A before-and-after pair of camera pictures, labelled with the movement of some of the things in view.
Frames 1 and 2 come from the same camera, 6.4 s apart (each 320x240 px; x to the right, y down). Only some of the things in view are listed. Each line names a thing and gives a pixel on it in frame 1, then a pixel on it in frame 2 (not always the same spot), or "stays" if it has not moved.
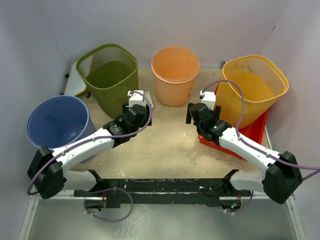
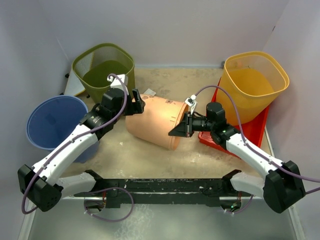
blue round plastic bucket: x=57 y=121 stays
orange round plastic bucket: x=175 y=68 -> x=160 y=116
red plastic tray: x=254 y=130 stays
